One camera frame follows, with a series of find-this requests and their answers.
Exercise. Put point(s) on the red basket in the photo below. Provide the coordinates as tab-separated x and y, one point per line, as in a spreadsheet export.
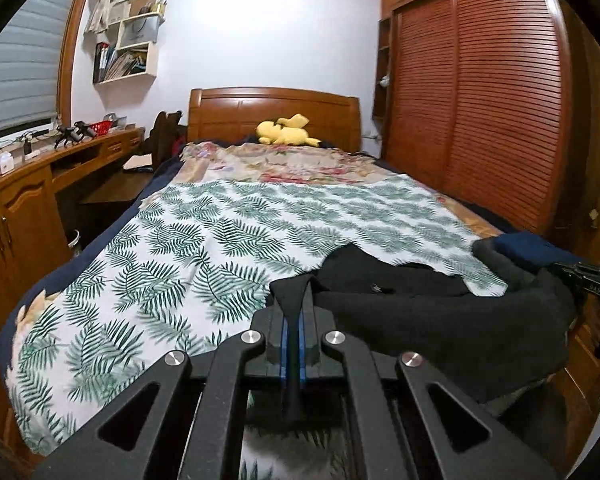
101	128

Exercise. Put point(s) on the yellow plush toy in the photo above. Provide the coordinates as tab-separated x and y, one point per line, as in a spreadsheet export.
286	131

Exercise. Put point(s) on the wooden desk cabinet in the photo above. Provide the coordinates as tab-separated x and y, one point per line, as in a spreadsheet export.
32	239

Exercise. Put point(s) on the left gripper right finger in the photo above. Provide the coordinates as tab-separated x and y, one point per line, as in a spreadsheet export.
401	417

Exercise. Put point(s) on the palm leaf print bedsheet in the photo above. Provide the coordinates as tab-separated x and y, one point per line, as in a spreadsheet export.
188	268

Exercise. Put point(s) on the grey window blind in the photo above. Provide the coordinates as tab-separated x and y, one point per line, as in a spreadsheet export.
30	48

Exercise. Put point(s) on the white wall shelf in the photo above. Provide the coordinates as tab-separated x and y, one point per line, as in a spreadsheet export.
127	48

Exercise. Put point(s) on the black coat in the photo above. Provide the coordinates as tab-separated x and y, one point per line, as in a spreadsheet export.
500	350

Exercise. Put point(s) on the wooden louvered wardrobe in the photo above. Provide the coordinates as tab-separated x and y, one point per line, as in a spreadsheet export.
480	107

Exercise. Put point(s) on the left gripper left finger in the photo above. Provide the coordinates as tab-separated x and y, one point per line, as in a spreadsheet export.
184	418

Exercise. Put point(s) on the wooden headboard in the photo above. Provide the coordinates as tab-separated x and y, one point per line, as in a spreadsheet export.
233	113

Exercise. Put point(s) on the navy blue garment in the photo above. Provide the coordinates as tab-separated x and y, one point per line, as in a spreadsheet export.
532	250

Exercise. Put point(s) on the floral quilt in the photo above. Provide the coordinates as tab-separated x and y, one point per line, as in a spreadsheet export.
252	162

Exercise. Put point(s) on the dark wooden chair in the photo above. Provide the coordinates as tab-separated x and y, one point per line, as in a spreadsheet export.
166	138

